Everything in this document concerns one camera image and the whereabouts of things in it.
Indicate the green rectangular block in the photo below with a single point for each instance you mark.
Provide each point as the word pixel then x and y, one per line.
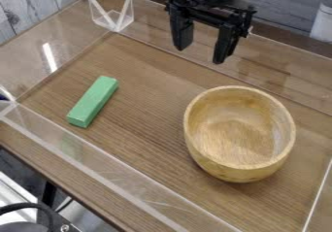
pixel 92 101

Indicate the clear acrylic tray walls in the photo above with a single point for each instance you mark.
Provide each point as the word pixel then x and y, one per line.
pixel 126 166

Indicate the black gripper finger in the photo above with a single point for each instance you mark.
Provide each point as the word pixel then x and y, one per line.
pixel 226 42
pixel 182 27

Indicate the white cylinder container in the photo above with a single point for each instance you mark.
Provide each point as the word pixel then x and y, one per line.
pixel 322 26

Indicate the black metal table leg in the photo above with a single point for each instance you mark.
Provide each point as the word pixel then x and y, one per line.
pixel 50 192

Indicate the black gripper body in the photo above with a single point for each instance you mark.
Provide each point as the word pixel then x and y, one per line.
pixel 216 12

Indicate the light wooden bowl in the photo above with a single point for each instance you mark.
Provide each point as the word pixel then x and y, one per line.
pixel 239 133

